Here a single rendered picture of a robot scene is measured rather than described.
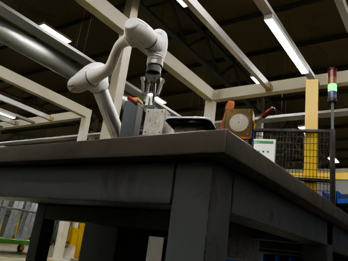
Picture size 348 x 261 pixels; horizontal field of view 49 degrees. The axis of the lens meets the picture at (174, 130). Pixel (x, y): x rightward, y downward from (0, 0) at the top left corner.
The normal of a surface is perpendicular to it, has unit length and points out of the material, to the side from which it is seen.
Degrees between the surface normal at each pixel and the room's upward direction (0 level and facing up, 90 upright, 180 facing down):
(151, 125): 90
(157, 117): 90
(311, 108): 90
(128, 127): 90
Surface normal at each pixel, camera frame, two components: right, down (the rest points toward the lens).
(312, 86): -0.30, -0.32
